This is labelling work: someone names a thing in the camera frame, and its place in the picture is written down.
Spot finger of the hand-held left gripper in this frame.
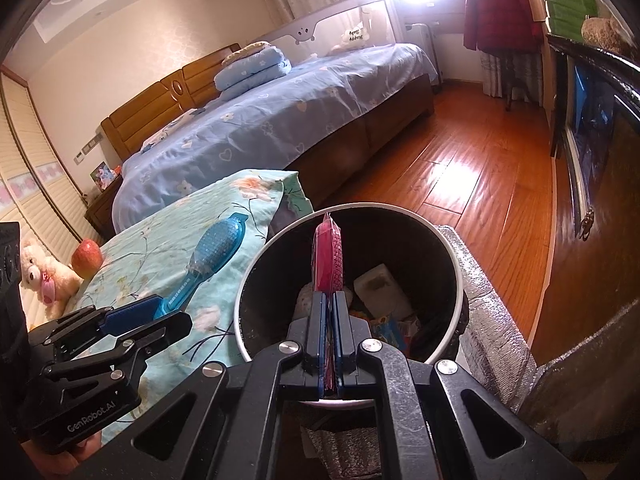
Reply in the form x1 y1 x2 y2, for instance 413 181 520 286
42 310 194 382
27 295 169 357

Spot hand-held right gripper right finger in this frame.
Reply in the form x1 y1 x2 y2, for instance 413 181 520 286
330 290 588 480

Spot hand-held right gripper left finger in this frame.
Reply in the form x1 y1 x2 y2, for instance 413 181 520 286
95 287 333 480

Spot white tissue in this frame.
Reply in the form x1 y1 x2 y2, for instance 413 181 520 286
294 284 318 318

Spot blue red snack bag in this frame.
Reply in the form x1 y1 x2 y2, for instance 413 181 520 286
370 312 421 356

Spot white foam block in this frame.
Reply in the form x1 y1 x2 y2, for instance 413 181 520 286
352 263 413 317

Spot pink net packet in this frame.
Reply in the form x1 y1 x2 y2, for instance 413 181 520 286
312 212 346 396

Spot blue plastic brush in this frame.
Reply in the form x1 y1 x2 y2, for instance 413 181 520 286
152 212 249 321

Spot black trash bin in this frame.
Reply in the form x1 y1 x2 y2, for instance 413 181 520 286
234 202 471 408

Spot person's left hand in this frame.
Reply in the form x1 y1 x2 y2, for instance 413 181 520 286
22 426 104 480

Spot floral turquoise bedsheet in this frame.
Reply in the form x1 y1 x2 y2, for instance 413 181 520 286
30 169 315 431

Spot red yellow apple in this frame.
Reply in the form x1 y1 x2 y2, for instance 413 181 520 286
71 239 104 280

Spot cream teddy bear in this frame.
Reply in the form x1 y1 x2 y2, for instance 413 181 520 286
19 240 83 321

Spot dark wooden nightstand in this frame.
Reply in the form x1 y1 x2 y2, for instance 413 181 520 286
84 175 125 241

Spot silver foil mat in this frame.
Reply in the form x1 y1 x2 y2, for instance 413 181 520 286
302 224 640 480

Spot sliding wardrobe doors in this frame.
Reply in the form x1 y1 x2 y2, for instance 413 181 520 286
0 70 96 321

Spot white printed pillow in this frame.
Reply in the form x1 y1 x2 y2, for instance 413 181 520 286
140 115 201 153

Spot wooden headboard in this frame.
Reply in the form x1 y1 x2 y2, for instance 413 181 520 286
100 44 241 161

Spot bed with blue sheet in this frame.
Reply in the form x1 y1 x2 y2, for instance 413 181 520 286
112 42 438 233

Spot folded blue blanket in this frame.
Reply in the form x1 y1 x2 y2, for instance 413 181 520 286
214 45 292 102

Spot white radiator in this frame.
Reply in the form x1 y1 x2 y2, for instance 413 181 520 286
410 22 443 93

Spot pale yellow pillow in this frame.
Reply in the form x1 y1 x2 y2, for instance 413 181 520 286
221 40 275 66

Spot white plush toy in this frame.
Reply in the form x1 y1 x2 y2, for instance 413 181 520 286
342 22 373 48

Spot dark chair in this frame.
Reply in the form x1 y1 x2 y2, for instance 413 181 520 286
502 50 541 111

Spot red jacket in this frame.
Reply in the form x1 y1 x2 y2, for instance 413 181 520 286
462 0 543 53

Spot brown plush bear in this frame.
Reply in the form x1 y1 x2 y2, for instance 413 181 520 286
580 16 633 56

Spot stack of green boxes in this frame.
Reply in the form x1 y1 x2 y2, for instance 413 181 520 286
537 0 598 38

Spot photo frame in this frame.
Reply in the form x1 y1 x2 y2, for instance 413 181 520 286
90 161 113 191

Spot wall switch panel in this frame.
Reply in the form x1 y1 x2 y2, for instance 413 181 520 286
75 132 103 163

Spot grey bed guard rail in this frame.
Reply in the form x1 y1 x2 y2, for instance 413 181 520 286
260 0 401 61

